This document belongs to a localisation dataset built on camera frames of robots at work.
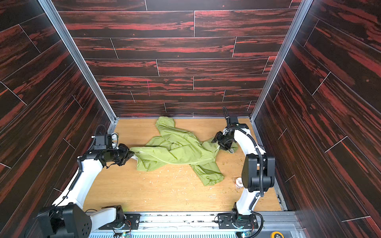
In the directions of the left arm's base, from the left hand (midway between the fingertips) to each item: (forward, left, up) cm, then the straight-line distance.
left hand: (136, 151), depth 82 cm
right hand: (+10, -48, -5) cm, 49 cm away
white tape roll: (-12, -60, -15) cm, 63 cm away
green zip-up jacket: (+12, -21, -12) cm, 26 cm away
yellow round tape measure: (-36, -72, -14) cm, 82 cm away
